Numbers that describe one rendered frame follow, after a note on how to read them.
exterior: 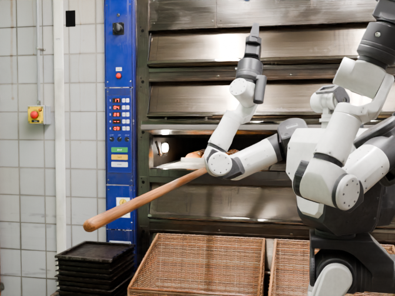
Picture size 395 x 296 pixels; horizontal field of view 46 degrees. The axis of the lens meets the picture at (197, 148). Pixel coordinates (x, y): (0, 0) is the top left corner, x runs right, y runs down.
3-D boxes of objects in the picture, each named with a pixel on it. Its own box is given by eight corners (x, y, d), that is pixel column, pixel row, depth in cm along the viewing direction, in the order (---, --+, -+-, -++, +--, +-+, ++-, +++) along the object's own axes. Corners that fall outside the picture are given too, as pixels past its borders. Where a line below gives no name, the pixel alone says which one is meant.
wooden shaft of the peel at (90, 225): (93, 234, 104) (93, 220, 104) (81, 233, 105) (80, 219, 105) (225, 164, 271) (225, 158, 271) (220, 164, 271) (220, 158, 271)
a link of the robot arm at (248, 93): (243, 81, 169) (238, 110, 166) (230, 66, 161) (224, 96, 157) (272, 78, 163) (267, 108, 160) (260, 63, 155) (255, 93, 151)
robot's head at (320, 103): (327, 120, 145) (328, 91, 145) (349, 120, 136) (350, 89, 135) (309, 120, 143) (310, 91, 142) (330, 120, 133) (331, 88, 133)
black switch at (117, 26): (113, 34, 241) (112, 13, 240) (124, 34, 240) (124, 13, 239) (110, 33, 237) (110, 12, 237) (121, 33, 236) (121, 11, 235)
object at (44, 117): (34, 124, 256) (33, 106, 255) (51, 124, 254) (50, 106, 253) (26, 124, 248) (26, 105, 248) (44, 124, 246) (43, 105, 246)
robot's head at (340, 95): (337, 104, 142) (326, 83, 140) (357, 103, 134) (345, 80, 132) (323, 116, 141) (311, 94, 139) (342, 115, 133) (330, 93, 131)
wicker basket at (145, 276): (156, 284, 244) (156, 231, 242) (265, 292, 233) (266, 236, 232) (124, 323, 196) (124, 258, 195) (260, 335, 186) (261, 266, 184)
